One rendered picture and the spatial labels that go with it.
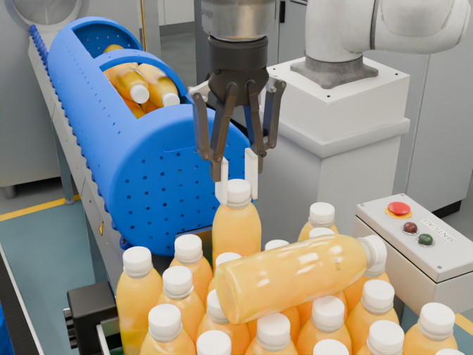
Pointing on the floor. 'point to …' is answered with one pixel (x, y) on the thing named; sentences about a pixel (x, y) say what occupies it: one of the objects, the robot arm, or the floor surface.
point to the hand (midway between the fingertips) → (236, 177)
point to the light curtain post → (150, 27)
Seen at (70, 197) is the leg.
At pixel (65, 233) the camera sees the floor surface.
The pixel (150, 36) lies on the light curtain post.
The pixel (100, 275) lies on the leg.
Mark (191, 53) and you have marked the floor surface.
